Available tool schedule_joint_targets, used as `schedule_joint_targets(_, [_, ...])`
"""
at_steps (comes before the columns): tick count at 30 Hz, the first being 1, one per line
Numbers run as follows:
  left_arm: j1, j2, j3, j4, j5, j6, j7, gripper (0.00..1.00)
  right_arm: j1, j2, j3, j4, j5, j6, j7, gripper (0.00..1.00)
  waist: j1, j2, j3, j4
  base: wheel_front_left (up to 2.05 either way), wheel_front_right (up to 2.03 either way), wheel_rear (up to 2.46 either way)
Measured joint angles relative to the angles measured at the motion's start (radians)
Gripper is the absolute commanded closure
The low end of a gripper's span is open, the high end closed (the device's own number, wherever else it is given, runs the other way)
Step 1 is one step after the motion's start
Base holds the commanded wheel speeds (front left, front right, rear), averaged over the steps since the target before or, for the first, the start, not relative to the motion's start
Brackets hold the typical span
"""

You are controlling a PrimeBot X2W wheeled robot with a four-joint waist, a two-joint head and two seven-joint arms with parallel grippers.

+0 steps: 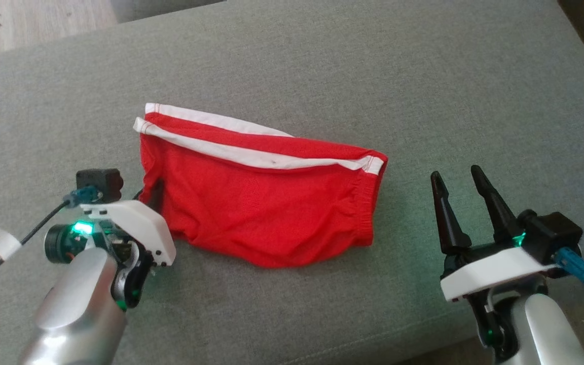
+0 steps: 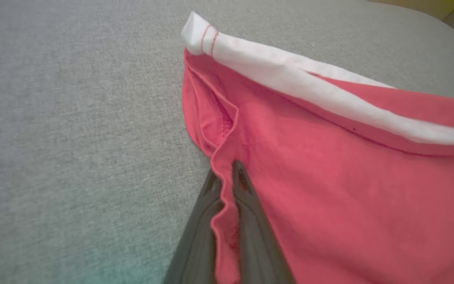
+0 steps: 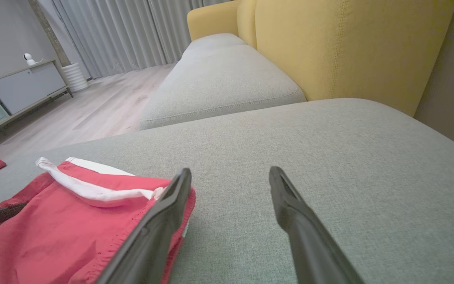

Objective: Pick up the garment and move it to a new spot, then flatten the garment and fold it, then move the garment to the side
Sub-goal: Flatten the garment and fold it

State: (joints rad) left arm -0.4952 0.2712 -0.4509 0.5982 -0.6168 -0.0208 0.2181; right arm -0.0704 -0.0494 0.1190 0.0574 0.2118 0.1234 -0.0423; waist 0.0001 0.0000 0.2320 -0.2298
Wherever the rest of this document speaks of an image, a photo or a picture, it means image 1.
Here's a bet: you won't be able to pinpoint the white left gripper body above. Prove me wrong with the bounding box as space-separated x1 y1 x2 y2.
44 200 177 311

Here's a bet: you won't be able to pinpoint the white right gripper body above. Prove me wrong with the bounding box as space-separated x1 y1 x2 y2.
440 238 559 361

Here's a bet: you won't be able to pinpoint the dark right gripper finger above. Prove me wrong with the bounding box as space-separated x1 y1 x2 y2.
471 165 521 244
430 171 472 256

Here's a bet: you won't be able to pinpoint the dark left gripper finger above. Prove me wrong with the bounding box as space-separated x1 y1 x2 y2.
146 178 165 216

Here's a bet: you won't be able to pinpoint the red shorts with white stripes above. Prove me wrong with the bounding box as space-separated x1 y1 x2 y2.
133 103 389 268

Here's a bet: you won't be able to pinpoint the large grey sofa seat cushion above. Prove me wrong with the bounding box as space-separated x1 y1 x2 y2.
0 0 584 365

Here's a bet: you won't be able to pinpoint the small grey sofa cushion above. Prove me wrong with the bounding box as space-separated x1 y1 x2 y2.
111 0 227 23

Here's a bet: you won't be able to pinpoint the black left cable blue plug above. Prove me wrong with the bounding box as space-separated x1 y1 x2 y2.
0 186 101 292

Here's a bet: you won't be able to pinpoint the white cable label tag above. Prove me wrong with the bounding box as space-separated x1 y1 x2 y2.
0 229 23 262

